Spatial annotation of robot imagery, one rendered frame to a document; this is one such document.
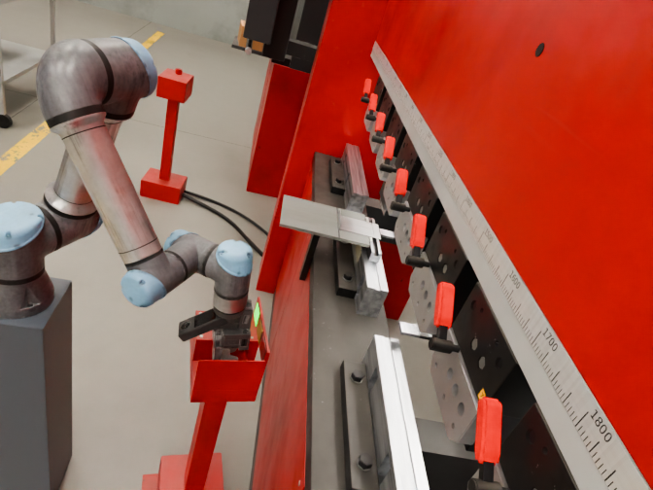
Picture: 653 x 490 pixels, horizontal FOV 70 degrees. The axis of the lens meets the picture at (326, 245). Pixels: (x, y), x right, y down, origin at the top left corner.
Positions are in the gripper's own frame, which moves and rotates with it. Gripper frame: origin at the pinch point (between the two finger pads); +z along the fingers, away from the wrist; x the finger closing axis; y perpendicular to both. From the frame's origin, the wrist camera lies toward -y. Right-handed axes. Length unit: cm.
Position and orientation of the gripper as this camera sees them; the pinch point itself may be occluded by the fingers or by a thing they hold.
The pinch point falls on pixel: (214, 365)
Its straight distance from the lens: 121.8
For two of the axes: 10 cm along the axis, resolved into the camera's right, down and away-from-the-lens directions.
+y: 9.5, 0.3, 3.0
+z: -2.0, 8.2, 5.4
